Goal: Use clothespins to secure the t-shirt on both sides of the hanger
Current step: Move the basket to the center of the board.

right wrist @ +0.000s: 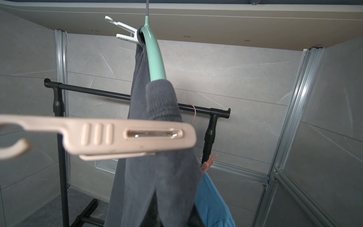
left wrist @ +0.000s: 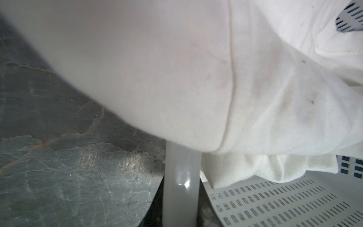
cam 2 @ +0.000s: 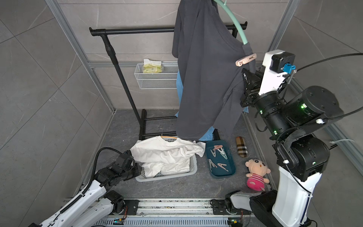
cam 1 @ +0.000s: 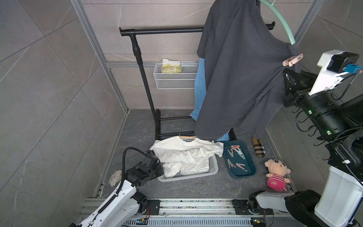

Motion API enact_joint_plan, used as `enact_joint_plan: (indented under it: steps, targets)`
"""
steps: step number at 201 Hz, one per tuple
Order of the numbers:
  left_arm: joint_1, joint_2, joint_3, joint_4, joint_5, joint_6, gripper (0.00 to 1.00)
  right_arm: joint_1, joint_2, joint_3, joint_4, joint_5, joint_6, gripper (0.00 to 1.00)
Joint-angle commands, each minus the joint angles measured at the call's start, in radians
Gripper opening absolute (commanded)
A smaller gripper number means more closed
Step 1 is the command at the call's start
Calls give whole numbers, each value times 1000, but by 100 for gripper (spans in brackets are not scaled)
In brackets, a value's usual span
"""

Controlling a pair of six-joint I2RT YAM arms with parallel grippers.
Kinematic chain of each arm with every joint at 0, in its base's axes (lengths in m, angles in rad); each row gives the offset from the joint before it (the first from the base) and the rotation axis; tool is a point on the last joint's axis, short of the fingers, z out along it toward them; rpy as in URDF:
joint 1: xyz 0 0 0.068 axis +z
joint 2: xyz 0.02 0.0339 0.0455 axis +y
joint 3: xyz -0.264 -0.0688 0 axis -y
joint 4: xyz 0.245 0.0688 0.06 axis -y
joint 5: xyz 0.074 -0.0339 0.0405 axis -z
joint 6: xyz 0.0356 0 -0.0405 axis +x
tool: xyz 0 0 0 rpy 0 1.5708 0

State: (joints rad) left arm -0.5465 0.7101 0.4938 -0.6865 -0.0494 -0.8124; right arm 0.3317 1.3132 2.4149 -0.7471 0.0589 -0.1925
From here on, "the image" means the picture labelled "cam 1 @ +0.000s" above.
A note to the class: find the clothespins in tray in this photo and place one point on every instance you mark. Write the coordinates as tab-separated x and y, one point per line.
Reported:
236	158

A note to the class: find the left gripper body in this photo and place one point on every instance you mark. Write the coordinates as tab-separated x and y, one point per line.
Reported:
157	171

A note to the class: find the white laundry basket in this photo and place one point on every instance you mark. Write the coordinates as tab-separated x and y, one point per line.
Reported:
198	170

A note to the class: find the white garment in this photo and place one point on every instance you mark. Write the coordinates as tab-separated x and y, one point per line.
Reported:
184	156

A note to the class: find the teal clothespin tray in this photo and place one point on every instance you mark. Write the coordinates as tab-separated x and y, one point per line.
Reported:
237	174

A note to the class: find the orange plastic hanger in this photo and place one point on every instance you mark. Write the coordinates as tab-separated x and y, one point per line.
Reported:
187	137

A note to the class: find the black wall hook rack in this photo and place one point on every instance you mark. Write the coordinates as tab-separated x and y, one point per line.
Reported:
297	122

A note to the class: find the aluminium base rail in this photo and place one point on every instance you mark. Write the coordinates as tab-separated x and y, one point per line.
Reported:
210	212

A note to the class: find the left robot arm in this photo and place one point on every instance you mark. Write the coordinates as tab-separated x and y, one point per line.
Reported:
126	200

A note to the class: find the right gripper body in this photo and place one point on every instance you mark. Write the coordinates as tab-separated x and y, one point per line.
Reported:
316	108

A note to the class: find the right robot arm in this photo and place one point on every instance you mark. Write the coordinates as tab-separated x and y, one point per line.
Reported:
342	195

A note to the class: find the yellow tissue pack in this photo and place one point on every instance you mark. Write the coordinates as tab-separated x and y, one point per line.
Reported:
169	66

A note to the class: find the light blue t-shirt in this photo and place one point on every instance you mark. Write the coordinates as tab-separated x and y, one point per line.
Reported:
200	90

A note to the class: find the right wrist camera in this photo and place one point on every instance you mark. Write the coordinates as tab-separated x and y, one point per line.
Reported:
334	65

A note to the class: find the plaid case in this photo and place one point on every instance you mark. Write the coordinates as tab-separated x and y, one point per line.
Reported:
259	149

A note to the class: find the dark grey garment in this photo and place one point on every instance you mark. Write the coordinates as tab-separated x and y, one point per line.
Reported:
243	65

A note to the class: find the green plastic hanger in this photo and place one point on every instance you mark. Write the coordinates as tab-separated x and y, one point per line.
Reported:
282	20

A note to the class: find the pink plush doll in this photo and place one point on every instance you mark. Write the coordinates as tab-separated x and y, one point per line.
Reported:
276	175

